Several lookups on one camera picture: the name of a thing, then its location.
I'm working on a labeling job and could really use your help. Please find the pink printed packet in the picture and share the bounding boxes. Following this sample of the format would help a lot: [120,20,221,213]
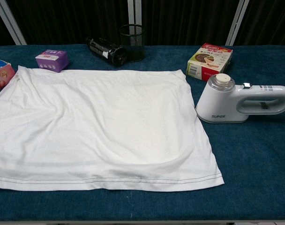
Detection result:
[0,59,16,92]

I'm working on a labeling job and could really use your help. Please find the black mesh pen holder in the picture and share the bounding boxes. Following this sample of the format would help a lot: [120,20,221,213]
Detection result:
[120,24,146,63]

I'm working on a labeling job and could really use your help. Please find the purple tissue packet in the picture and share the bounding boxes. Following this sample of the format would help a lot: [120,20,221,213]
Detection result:
[35,49,69,73]

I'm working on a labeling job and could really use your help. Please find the white handheld steam iron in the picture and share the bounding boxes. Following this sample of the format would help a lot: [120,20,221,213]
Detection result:
[195,73,285,124]

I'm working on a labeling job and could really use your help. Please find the red green food box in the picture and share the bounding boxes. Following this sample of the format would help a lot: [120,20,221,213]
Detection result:
[186,43,234,79]

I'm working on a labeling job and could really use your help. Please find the white metal frame post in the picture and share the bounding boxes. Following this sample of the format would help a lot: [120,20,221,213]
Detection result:
[127,0,143,25]
[225,0,250,46]
[0,0,28,45]

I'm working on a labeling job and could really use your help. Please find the black curtain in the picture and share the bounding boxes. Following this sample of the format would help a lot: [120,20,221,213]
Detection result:
[0,0,285,47]

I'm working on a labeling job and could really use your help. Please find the white cloth garment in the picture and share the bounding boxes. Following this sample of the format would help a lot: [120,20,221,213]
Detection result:
[0,65,225,193]

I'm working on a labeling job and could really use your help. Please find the blue towel table cover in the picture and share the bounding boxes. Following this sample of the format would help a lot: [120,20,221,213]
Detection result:
[0,44,285,222]

